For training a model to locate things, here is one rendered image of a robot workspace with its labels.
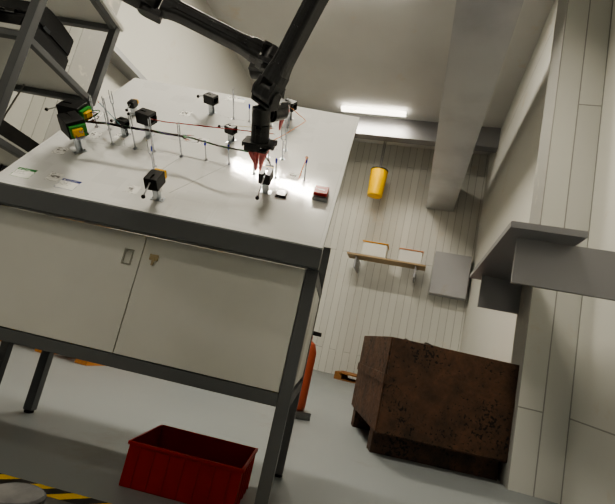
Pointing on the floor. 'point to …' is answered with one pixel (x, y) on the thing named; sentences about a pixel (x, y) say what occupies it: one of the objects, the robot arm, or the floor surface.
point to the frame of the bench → (283, 418)
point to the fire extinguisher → (306, 385)
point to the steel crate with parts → (435, 405)
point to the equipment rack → (2, 48)
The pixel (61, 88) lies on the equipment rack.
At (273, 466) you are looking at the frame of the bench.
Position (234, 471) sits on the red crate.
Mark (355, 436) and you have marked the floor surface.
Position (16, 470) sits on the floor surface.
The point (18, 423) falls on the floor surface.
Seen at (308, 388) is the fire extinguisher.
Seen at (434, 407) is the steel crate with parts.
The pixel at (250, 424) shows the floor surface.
